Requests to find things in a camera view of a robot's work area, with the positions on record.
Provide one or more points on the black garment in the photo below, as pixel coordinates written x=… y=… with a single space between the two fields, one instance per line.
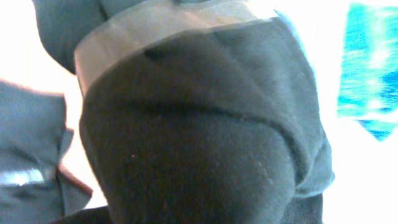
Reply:
x=193 y=111
x=34 y=139

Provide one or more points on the shiny blue green garment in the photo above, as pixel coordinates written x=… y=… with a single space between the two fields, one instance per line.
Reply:
x=368 y=83

